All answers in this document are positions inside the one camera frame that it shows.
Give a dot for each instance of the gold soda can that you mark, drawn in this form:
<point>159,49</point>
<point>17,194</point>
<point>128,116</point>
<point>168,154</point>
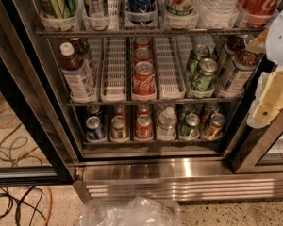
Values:
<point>207,110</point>
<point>215,126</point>

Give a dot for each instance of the left glass fridge door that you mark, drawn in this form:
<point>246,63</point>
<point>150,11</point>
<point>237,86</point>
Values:
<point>56,173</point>

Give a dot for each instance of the green can middle front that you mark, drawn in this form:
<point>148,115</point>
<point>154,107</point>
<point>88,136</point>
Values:
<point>204,74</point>

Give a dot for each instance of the empty white tray right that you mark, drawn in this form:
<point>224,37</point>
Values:
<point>170,81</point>

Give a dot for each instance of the right glass fridge door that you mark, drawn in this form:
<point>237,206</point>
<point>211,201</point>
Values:
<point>258,143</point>

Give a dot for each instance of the red coke can bottom rear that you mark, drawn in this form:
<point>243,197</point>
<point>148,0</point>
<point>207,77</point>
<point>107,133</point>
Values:
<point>143,109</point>

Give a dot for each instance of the green soda can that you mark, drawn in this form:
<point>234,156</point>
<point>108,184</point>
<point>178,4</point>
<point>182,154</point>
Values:
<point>189,128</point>
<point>186,109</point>

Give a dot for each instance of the gold soda can front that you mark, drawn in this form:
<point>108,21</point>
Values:
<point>215,126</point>

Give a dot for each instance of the iced tea bottle left rear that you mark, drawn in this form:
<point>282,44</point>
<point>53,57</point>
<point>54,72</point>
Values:
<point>82,48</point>

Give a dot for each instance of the red coke can bottom front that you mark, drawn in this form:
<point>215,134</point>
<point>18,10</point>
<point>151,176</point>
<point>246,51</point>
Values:
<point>144,127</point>

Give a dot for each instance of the blue pepsi can rear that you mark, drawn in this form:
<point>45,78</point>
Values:
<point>95,111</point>

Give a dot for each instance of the clear water bottle bottom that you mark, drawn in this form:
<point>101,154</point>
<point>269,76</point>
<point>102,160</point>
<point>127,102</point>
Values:
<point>166,125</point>

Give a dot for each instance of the blue pepsi bottle top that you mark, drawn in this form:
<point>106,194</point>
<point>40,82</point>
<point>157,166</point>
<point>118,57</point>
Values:
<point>141,11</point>

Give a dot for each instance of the iced tea bottle right rear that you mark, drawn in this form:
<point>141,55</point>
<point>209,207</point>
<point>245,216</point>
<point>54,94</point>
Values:
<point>232,45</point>

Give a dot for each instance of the green can middle rear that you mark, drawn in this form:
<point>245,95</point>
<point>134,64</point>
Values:
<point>197,53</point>

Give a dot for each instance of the red coke can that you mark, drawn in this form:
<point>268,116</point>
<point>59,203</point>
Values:
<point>142,42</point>
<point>143,109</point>
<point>144,127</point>
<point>142,55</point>

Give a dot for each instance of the green soda can bottom rear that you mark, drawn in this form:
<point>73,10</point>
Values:
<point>186,109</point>

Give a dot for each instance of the iced tea bottle left front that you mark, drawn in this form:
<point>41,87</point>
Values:
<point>77,74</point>

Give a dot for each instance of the iced tea bottle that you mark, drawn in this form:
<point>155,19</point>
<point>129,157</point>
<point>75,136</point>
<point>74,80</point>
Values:
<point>232,45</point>
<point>238,70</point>
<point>82,48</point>
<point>77,74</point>

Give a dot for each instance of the red coca-cola can middle front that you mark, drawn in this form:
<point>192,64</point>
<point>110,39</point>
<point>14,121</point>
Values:
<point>144,79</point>

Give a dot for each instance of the red coca-cola bottle top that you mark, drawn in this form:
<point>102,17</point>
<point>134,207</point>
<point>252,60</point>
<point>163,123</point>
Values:
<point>257,13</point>

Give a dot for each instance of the gold soda can rear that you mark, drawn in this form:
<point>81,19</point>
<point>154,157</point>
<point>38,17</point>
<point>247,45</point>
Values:
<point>207,110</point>

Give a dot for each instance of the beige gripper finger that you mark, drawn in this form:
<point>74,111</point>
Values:
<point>268,99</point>
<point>258,44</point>

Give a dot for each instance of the iced tea bottle right front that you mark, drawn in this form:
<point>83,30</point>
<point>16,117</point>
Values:
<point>238,70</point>

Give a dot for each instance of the glass fridge door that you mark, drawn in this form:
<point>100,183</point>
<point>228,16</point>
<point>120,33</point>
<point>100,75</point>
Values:
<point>258,143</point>
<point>56,173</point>

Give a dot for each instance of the brown soda can rear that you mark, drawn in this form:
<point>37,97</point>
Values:
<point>120,110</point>

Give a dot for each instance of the silver bottle top shelf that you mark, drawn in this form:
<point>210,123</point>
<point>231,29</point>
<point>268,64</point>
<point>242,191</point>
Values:
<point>97,8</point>

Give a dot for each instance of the blue pepsi can front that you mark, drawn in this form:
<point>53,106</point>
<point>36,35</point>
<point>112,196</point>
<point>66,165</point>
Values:
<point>95,129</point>

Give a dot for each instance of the steel fridge base grille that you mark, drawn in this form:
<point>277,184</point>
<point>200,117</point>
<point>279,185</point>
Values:
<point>180,179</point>

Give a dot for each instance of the red coke can middle rear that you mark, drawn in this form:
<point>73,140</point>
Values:
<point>142,42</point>

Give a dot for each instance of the green soda can bottom front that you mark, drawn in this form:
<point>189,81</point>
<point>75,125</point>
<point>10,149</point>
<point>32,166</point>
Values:
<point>189,128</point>

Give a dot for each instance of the clear plastic bin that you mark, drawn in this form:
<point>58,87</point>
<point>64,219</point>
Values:
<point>138,211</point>

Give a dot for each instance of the blue pepsi can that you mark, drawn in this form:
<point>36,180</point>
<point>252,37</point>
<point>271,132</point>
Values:
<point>95,111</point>
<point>95,129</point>

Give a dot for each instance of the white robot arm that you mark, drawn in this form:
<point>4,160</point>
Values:
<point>274,42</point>

